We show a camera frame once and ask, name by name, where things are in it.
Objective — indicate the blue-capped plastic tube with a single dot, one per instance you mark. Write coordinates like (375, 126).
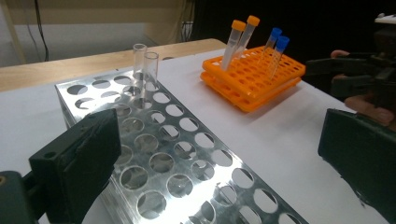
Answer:
(278, 56)
(272, 40)

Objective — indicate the orange-capped plastic tube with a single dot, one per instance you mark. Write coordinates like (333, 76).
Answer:
(247, 35)
(232, 46)

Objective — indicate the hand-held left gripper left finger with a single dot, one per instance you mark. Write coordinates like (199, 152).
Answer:
(77, 161)

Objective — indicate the orange plastic tube rack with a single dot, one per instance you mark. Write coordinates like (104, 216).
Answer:
(249, 84)

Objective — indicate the light wooden furniture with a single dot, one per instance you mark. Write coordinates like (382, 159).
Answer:
(93, 12)

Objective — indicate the clear glass test tube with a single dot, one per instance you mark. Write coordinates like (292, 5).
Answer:
(151, 74)
(139, 62)

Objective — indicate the metal test tube rack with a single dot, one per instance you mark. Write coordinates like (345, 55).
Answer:
(186, 174)

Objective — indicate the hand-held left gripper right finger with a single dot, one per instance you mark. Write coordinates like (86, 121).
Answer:
(364, 155)

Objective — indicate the wooden table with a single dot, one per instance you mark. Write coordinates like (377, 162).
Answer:
(77, 68)

